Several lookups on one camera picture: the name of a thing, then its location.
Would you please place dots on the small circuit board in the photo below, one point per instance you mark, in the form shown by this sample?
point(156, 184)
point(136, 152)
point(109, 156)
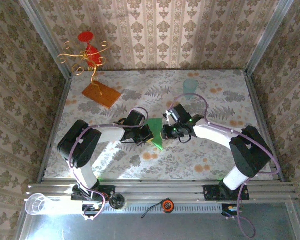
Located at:
point(226, 211)
point(91, 207)

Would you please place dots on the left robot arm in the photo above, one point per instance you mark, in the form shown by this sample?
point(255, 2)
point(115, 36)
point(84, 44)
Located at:
point(78, 145)

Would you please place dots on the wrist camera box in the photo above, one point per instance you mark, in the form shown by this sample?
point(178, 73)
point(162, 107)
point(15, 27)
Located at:
point(134, 118)
point(180, 113)

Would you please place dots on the floral table cover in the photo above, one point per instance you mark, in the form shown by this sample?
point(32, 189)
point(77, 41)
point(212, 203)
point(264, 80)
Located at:
point(165, 162)

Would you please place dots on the metal corner post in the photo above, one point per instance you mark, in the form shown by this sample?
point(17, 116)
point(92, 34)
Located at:
point(268, 37)
point(46, 37)

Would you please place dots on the clear plastic cup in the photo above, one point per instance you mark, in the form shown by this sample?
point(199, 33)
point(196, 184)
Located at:
point(35, 203)

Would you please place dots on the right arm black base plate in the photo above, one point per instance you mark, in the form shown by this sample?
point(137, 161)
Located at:
point(211, 193)

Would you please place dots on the teal translucent cup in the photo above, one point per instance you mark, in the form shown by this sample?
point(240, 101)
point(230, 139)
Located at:
point(190, 86)

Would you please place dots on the metal table side rail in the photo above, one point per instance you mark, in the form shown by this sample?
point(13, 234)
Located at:
point(256, 100)
point(57, 112)

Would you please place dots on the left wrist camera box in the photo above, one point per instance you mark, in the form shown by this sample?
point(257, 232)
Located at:
point(134, 118)

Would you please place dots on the aluminium frame rail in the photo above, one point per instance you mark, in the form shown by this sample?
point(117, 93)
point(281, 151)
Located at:
point(160, 190)

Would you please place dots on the red wine glass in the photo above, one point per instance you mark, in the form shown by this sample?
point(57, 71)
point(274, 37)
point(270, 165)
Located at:
point(85, 37)

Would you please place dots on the black round knob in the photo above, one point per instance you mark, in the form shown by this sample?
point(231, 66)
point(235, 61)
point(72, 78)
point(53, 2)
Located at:
point(117, 201)

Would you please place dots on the orange black tape measure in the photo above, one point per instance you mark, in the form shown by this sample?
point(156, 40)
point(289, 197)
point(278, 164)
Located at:
point(168, 205)

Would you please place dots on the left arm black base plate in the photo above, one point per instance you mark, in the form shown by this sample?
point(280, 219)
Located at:
point(75, 196)

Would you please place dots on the green square paper sheet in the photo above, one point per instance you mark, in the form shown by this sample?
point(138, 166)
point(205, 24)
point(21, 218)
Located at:
point(157, 125)

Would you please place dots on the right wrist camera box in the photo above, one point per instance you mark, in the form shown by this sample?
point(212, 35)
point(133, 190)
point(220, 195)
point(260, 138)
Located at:
point(180, 113)

